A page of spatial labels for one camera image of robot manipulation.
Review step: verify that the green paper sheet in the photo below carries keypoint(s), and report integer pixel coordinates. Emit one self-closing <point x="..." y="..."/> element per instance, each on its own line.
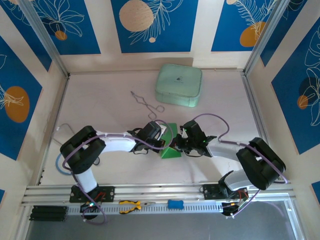
<point x="170" y="153"/>

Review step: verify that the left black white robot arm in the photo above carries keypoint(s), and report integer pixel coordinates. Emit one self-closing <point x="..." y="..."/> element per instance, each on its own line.
<point x="82" y="152"/>

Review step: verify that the metal crucible tongs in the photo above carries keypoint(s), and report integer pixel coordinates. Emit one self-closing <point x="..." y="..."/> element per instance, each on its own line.
<point x="143" y="102"/>

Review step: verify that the aluminium mounting rail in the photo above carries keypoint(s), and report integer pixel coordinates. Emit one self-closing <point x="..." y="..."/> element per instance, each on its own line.
<point x="150" y="190"/>

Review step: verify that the aluminium frame post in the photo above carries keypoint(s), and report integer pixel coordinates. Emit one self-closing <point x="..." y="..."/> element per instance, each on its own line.
<point x="270" y="32"/>
<point x="42" y="35"/>

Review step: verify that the aluminium table side rail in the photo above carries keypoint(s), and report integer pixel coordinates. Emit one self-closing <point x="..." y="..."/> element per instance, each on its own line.
<point x="257" y="117"/>
<point x="53" y="125"/>

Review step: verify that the mint green zip case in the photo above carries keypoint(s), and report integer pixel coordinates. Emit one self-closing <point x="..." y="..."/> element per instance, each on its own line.
<point x="178" y="85"/>

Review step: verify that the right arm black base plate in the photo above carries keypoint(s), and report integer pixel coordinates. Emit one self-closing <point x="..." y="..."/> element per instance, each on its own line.
<point x="210" y="192"/>

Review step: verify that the blue bone shaped object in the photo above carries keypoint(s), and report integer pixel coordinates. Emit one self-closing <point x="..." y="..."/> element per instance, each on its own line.
<point x="175" y="204"/>

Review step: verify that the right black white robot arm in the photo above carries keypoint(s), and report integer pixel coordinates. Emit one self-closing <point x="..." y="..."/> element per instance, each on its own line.
<point x="262" y="162"/>

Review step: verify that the black stacked bars block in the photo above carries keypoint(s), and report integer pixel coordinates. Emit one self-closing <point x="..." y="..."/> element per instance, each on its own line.
<point x="48" y="213"/>

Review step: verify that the black rimmed round lens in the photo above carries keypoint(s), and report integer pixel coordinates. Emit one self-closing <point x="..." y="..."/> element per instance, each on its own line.
<point x="97" y="163"/>

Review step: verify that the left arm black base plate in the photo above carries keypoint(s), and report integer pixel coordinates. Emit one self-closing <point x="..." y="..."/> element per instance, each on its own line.
<point x="107" y="193"/>

